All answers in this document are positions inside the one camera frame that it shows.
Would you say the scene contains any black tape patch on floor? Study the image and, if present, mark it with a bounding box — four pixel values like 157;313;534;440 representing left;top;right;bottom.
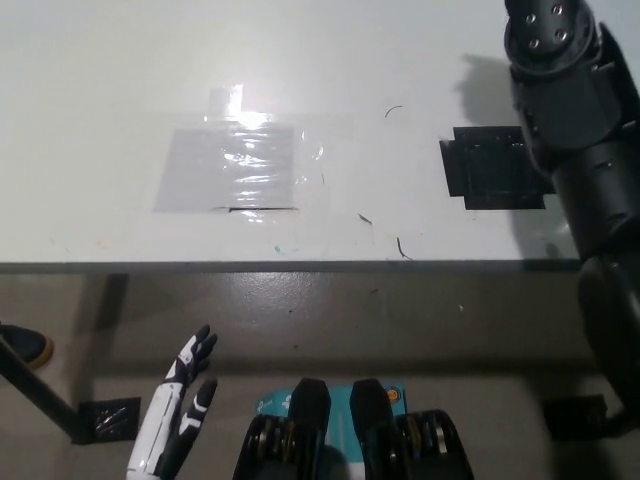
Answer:
73;397;143;446

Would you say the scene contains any grey sheet under clear tape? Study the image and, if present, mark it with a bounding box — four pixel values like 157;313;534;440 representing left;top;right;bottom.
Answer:
152;127;301;215

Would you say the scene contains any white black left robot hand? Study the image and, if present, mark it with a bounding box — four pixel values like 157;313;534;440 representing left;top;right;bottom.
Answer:
125;324;220;480

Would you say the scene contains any black slanted metal bar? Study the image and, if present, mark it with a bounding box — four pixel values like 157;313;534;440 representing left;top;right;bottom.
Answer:
0;334;81;442

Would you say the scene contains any black tape patch on desk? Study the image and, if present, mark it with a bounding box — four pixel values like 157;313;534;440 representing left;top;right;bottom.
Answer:
438;126;557;211

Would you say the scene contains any black shoe with tan sole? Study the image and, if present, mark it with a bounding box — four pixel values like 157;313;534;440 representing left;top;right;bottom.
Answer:
0;322;55;371

